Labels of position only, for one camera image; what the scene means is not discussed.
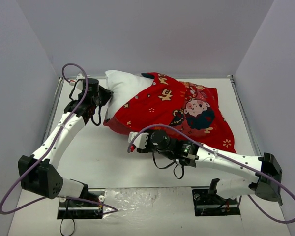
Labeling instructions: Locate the white pillow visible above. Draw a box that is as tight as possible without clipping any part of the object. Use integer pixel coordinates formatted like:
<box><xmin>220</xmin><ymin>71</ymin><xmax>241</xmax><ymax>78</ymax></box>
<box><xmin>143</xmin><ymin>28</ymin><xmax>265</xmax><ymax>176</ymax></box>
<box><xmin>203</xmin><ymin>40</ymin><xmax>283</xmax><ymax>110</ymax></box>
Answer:
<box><xmin>105</xmin><ymin>70</ymin><xmax>153</xmax><ymax>119</ymax></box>

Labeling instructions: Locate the red printed pillowcase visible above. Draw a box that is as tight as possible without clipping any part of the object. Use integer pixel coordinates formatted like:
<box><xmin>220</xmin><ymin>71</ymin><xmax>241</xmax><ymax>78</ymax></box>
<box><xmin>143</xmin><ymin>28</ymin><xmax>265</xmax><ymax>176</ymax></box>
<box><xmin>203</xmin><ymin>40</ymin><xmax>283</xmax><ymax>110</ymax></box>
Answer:
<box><xmin>104</xmin><ymin>72</ymin><xmax>236</xmax><ymax>153</ymax></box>

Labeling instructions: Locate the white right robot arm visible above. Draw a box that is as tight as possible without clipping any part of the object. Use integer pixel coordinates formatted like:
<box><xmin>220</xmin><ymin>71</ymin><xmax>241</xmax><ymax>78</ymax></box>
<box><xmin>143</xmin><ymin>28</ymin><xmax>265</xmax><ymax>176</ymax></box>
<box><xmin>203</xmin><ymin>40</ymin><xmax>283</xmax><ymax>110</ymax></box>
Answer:
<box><xmin>148</xmin><ymin>130</ymin><xmax>283</xmax><ymax>203</ymax></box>

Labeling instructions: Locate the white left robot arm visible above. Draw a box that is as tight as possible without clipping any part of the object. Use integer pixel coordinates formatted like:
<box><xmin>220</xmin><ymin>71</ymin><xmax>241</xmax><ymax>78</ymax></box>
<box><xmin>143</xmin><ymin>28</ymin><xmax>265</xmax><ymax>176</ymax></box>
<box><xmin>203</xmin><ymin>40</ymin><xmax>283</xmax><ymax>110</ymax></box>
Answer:
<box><xmin>18</xmin><ymin>78</ymin><xmax>113</xmax><ymax>206</ymax></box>

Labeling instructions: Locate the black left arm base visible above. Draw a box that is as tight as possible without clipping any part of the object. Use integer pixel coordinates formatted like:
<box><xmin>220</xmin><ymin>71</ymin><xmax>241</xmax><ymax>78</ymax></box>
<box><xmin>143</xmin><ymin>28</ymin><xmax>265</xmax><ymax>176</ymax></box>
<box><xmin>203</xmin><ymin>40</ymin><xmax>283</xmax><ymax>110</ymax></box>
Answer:
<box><xmin>57</xmin><ymin>198</ymin><xmax>103</xmax><ymax>220</ymax></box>

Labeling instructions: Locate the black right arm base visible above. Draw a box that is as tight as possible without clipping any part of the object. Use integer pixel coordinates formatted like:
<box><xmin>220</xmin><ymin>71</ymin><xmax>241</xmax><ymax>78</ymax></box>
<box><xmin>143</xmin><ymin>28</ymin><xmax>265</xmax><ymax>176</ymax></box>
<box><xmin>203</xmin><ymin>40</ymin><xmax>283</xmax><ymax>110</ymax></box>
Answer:
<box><xmin>191</xmin><ymin>187</ymin><xmax>240</xmax><ymax>217</ymax></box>

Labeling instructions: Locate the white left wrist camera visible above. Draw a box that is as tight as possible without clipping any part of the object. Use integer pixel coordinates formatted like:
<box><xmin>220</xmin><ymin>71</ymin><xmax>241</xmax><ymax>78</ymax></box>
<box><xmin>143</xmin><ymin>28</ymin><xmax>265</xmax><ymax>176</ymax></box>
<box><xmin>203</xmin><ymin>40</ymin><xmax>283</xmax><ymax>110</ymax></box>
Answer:
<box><xmin>76</xmin><ymin>73</ymin><xmax>85</xmax><ymax>84</ymax></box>

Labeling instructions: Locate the metal table edge rail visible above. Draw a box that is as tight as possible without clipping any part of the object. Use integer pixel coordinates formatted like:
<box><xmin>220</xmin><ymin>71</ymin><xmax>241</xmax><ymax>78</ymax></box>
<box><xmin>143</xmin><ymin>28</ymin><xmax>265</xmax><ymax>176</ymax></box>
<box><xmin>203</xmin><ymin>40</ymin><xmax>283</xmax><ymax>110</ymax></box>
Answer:
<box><xmin>43</xmin><ymin>77</ymin><xmax>63</xmax><ymax>140</ymax></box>

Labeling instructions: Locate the black thin cable loop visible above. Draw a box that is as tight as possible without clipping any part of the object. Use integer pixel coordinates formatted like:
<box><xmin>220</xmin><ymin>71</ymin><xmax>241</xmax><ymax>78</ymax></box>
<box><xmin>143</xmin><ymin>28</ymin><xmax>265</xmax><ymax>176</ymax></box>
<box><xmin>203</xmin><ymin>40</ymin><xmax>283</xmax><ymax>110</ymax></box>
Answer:
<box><xmin>59</xmin><ymin>206</ymin><xmax>76</xmax><ymax>235</ymax></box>

